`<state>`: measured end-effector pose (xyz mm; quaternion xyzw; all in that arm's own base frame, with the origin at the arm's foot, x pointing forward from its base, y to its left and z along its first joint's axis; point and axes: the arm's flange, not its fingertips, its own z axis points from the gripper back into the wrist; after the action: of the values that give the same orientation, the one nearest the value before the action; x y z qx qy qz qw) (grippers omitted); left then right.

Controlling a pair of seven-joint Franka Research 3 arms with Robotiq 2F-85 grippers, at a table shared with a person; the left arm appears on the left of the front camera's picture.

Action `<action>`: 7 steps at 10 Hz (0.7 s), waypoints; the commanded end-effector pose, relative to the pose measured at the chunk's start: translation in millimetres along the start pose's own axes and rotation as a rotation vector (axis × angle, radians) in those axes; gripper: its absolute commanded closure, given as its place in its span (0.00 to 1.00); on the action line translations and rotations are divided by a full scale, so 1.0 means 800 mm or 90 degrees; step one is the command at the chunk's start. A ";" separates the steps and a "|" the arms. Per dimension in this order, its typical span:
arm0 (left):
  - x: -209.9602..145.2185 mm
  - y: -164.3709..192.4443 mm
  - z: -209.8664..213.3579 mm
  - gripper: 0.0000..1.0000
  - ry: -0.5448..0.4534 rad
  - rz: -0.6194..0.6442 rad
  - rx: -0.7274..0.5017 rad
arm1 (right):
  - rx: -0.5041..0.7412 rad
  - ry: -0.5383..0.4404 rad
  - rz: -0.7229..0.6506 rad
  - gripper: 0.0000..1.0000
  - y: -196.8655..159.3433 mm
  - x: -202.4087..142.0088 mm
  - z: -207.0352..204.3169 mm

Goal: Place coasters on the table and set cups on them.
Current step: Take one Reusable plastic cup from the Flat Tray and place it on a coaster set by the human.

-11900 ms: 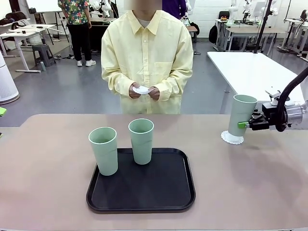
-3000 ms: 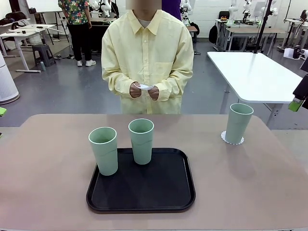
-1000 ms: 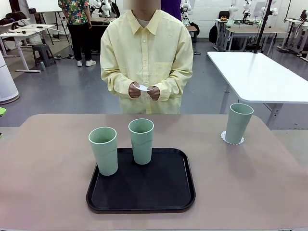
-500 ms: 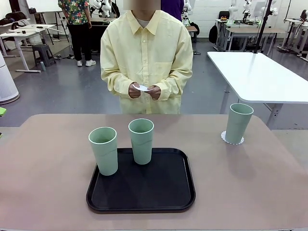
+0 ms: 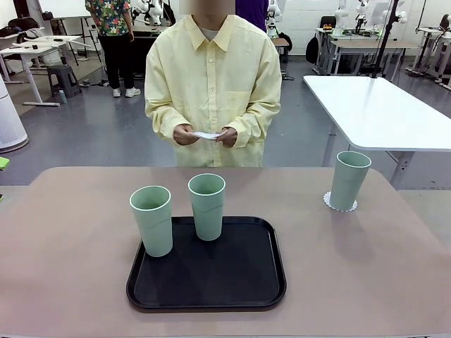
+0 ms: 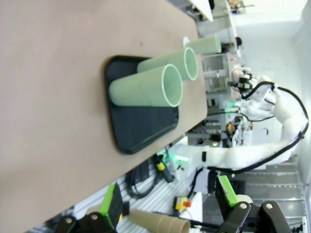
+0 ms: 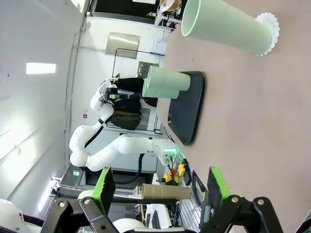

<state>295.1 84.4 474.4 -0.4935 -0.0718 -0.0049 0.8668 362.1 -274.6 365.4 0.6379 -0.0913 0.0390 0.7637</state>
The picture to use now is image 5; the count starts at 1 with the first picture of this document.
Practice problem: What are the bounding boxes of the pale green plastic cup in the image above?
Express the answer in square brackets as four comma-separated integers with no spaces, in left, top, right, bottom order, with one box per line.
[129,186,174,258]
[330,151,373,211]
[187,173,226,242]

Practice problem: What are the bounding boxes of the white paper doily coaster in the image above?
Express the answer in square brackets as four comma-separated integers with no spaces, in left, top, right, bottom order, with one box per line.
[190,130,226,142]
[323,190,358,213]

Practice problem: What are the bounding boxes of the person's left forearm yellow sleeve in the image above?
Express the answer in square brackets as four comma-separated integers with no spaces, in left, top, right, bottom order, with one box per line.
[225,100,283,149]

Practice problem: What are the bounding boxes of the person's right forearm yellow sleeve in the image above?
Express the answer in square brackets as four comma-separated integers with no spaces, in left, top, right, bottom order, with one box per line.
[147,100,193,144]

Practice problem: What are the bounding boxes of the person's right hand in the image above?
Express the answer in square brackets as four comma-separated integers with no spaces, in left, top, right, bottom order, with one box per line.
[173,123,200,146]

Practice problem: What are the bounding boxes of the person's left hand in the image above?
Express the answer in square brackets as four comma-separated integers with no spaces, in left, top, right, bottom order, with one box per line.
[216,126,239,149]

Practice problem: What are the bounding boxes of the white cylindrical air purifier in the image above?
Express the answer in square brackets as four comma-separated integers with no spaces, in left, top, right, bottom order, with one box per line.
[0,75,30,153]

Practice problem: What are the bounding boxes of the grey plastic stool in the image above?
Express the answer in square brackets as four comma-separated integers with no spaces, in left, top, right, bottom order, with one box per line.
[47,64,82,99]

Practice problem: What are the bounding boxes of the white background desk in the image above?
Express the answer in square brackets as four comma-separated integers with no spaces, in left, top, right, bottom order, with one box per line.
[0,35,82,106]

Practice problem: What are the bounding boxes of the person in floral shirt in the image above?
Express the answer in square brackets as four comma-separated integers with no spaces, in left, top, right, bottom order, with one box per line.
[85,0,142,99]

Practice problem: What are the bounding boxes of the white whiteboard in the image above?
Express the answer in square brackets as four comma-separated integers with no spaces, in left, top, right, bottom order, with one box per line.
[37,0,93,20]

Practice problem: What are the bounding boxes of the person in yellow shirt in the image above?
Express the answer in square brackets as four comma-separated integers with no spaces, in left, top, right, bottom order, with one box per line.
[144,13,283,168]

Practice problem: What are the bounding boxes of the black plastic tray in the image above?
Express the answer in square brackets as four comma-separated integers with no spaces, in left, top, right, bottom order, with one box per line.
[125,215,288,313]

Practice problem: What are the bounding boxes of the person in purple shirt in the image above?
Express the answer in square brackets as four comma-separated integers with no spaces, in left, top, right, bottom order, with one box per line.
[235,0,269,35]

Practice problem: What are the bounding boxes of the brown top background desk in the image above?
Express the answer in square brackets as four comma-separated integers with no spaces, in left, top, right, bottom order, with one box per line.
[271,37,290,80]

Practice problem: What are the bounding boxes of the black backpack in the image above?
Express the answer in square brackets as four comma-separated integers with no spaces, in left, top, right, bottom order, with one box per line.
[304,34,320,65]

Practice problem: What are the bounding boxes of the grey background desk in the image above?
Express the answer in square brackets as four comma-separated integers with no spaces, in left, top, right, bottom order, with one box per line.
[329,39,420,75]

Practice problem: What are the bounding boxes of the black tripod pole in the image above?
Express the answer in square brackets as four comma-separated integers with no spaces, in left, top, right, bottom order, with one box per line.
[369,0,404,79]

